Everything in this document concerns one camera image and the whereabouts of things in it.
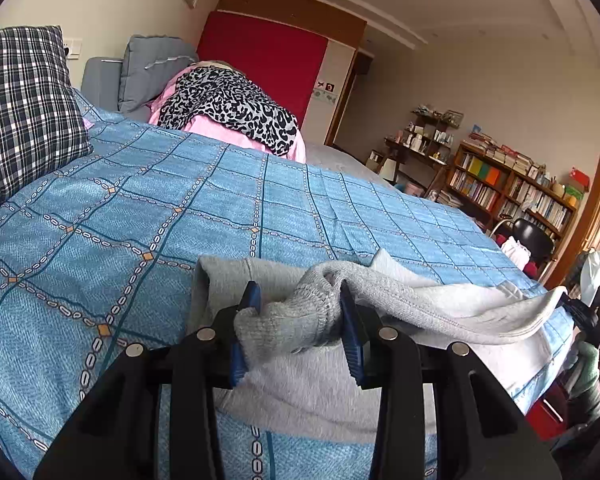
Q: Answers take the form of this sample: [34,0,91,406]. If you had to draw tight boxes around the grey sweatpants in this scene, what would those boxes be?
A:
[189,251,574,443]

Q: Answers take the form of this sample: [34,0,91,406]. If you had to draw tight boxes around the blue patterned bedspread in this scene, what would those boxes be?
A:
[0,88,577,480]

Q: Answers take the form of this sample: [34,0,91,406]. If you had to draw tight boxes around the white cloth on chair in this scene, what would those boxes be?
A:
[501,236,531,271]

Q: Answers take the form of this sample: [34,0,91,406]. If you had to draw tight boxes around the black chair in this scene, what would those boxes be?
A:
[490,218,555,278]

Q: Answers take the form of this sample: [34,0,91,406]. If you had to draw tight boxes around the light blue hanging garment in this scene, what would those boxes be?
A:
[580,250,600,307]

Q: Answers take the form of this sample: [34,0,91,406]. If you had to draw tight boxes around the wooden bookshelf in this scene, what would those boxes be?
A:
[441,142,578,249]

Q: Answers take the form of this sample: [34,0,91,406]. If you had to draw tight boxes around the dark wooden desk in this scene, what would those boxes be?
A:
[375,105,464,197]

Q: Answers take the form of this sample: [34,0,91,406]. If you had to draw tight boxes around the pink quilt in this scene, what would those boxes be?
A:
[147,66,308,165]

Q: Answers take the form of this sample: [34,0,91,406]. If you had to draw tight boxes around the plaid pillow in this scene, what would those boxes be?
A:
[0,25,93,206]

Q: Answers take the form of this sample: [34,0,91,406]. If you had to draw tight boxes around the grey padded headboard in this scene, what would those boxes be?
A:
[81,35,199,122]

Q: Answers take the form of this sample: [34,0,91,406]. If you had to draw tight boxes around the leopard print blanket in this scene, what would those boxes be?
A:
[156,65,300,158]

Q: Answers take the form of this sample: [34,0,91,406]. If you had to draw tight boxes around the red wardrobe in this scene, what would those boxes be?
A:
[196,10,330,129]

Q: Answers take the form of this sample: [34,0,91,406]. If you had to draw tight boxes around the wall power socket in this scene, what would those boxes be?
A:
[64,38,83,61]

